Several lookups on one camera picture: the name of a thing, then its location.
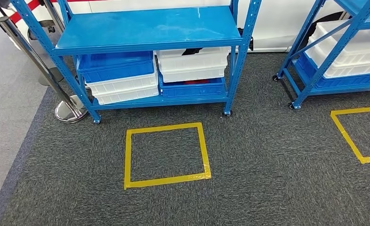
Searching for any black part in bin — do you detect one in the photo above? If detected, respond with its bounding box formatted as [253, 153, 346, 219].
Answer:
[182, 47, 203, 56]

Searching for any large blue shelf rack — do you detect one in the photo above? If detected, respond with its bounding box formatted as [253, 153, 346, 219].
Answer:
[10, 0, 263, 124]

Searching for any blue plastic bin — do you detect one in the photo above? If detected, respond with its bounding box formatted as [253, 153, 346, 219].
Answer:
[297, 53, 370, 90]
[76, 50, 156, 84]
[158, 73, 227, 98]

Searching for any yellow floor tape square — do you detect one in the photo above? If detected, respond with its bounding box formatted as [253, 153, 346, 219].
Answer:
[123, 122, 212, 190]

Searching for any chrome round stand base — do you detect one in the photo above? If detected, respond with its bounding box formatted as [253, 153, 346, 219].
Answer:
[0, 16, 89, 124]

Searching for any white car with red stripe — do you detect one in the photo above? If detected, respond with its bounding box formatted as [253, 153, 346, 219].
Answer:
[0, 0, 351, 53]

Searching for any blue wheeled cart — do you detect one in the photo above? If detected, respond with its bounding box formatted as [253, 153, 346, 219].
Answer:
[272, 0, 370, 110]

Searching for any large white plastic bin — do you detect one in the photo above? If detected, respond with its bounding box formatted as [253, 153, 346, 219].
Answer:
[309, 19, 370, 67]
[305, 38, 370, 79]

